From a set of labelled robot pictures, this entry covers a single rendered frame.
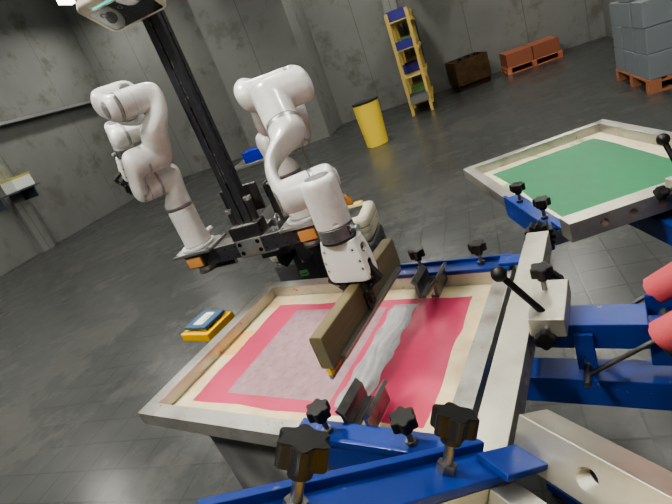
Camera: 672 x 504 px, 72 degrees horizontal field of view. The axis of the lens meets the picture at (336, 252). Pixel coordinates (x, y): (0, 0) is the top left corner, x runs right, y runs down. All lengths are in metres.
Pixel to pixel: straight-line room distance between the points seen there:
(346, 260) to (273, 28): 10.53
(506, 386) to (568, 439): 0.26
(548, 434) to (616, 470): 0.07
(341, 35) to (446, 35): 2.49
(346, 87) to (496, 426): 11.90
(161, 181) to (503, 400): 1.29
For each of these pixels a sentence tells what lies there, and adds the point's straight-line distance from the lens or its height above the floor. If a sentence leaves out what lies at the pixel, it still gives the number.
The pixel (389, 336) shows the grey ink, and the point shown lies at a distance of 1.10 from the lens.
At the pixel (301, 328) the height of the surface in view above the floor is 0.95.
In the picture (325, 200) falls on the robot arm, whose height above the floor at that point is 1.34.
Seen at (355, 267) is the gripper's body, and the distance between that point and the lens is 0.94.
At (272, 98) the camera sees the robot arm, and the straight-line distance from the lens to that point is 1.08.
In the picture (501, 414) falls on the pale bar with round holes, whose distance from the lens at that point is 0.74.
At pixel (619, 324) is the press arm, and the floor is 1.04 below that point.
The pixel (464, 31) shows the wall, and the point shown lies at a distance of 12.04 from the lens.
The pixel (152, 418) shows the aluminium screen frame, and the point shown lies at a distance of 1.23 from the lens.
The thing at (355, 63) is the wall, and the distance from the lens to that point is 12.31.
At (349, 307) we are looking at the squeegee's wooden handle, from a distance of 0.93.
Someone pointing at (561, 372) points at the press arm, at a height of 0.92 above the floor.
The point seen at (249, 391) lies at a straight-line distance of 1.15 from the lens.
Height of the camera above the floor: 1.57
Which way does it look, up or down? 21 degrees down
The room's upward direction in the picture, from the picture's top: 21 degrees counter-clockwise
